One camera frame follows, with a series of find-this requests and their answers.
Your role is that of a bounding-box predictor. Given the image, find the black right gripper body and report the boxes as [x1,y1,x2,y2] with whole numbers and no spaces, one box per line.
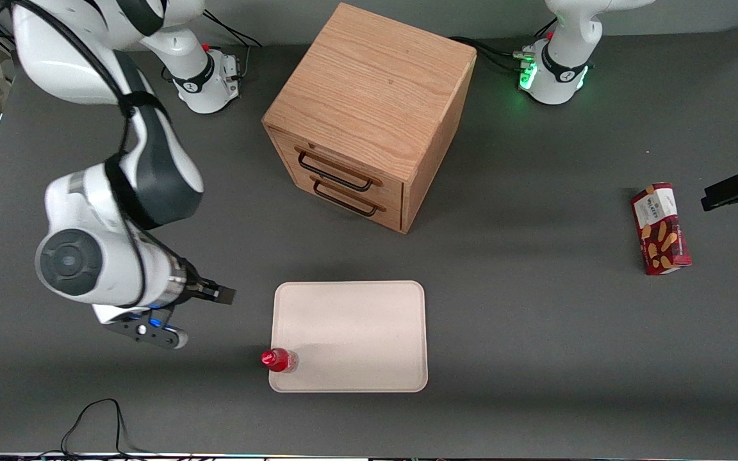
[172,255,211,308]

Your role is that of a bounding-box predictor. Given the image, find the red coke bottle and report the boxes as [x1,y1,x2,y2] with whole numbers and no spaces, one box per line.
[261,348,300,374]

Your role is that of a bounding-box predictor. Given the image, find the beige plastic tray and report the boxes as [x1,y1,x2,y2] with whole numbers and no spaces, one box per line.
[268,280,429,393]

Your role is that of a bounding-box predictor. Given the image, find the red cookie box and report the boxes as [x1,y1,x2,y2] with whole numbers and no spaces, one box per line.
[630,182,693,277]

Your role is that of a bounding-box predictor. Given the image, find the wooden drawer front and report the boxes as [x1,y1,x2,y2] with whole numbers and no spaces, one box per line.
[284,168,405,232]
[272,130,406,209]

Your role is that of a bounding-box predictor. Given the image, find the wooden drawer cabinet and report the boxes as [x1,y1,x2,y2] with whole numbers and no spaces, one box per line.
[261,2,477,235]

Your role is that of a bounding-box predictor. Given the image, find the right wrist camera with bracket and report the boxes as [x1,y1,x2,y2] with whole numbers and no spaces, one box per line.
[100,306,190,350]

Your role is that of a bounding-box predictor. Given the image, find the thin black table cable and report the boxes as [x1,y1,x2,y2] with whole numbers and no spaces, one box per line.
[23,398,152,459]

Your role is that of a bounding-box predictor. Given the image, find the black metal drawer handle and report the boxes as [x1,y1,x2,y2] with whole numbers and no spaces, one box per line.
[297,149,375,193]
[313,178,381,217]

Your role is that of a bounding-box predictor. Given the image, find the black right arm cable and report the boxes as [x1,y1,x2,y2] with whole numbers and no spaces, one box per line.
[0,0,152,309]

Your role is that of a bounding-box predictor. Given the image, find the black right arm base cables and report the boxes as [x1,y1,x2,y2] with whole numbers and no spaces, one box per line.
[202,12,265,81]

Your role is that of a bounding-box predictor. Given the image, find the black arm base cables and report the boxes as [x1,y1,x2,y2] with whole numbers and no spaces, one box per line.
[449,18,559,73]
[202,12,265,81]

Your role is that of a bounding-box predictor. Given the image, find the black left arm base cables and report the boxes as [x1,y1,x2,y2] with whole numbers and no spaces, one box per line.
[449,18,559,73]

